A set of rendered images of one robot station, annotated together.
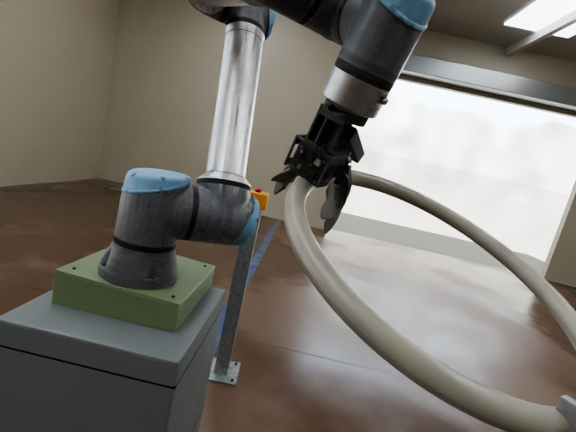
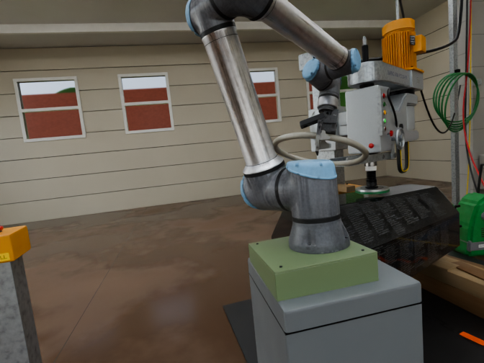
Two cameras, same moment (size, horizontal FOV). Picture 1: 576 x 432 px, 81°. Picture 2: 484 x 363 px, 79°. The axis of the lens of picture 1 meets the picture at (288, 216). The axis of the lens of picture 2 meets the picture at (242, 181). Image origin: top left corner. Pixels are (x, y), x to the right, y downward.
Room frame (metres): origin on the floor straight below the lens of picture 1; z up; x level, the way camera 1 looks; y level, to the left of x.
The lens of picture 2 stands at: (1.25, 1.19, 1.26)
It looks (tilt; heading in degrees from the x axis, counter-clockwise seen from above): 6 degrees down; 257
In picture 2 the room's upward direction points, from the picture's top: 6 degrees counter-clockwise
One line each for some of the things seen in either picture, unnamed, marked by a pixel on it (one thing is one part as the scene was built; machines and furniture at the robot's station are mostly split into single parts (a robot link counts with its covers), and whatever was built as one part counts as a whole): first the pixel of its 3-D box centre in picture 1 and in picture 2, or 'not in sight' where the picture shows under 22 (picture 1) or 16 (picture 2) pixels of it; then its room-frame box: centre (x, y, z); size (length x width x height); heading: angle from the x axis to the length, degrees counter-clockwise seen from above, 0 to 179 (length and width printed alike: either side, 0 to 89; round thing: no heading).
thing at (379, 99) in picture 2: not in sight; (382, 112); (-0.07, -0.43, 1.39); 0.08 x 0.03 x 0.28; 31
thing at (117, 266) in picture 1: (142, 255); (317, 229); (0.82, 0.34, 0.98); 0.19 x 0.19 x 0.10
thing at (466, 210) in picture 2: not in sight; (474, 209); (-1.60, -1.06, 0.43); 0.35 x 0.35 x 0.87; 77
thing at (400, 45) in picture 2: not in sight; (400, 49); (-0.64, -0.89, 1.92); 0.31 x 0.28 x 0.40; 121
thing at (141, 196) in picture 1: (157, 204); (310, 186); (0.83, 0.33, 1.11); 0.17 x 0.15 x 0.18; 120
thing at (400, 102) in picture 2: not in sight; (391, 124); (-0.41, -0.76, 1.32); 0.74 x 0.23 x 0.49; 31
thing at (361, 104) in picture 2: not in sight; (373, 123); (-0.14, -0.61, 1.34); 0.36 x 0.22 x 0.45; 31
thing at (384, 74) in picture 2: not in sight; (386, 82); (-0.37, -0.75, 1.63); 0.96 x 0.25 x 0.17; 31
